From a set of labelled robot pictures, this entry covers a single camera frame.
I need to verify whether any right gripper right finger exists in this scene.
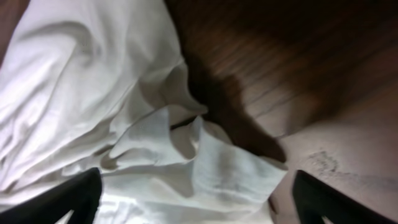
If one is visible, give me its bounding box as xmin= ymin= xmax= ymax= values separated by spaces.
xmin=292 ymin=170 xmax=397 ymax=224

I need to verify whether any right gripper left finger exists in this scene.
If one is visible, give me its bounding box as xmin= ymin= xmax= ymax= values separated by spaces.
xmin=1 ymin=168 xmax=102 ymax=224

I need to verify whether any white t-shirt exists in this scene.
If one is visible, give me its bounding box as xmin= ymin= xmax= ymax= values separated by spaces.
xmin=1 ymin=0 xmax=287 ymax=223

